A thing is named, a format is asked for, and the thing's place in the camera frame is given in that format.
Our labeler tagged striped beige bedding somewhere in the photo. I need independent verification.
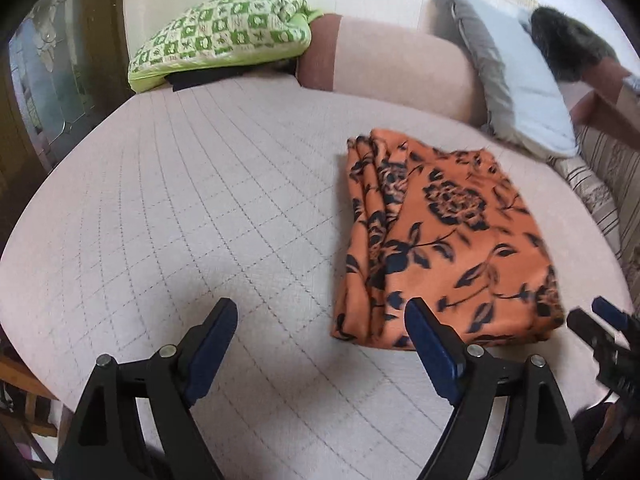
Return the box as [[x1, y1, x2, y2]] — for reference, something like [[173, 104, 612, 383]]
[[549, 126, 640, 307]]

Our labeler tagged black cloth under pillow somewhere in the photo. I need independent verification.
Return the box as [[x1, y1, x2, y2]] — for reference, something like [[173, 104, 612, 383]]
[[165, 66, 250, 92]]

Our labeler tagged pink quilted bolster cushion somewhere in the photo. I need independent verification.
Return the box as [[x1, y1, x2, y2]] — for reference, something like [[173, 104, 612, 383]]
[[296, 14, 487, 127]]

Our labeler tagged dark furry cushion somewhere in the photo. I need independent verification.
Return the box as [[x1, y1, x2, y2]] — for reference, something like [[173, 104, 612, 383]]
[[530, 6, 618, 82]]

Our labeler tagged grey white pillow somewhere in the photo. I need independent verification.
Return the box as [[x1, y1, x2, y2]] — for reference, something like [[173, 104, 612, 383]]
[[439, 0, 578, 160]]

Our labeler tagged orange black floral garment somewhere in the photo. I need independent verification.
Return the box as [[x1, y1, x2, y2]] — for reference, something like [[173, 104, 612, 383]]
[[331, 129, 565, 350]]

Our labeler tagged green white patterned pillow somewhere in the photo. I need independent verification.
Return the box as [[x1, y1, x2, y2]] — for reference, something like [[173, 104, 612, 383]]
[[128, 0, 322, 93]]

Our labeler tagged stained glass wooden door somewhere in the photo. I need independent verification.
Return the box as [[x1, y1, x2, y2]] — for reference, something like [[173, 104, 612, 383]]
[[1, 0, 132, 240]]

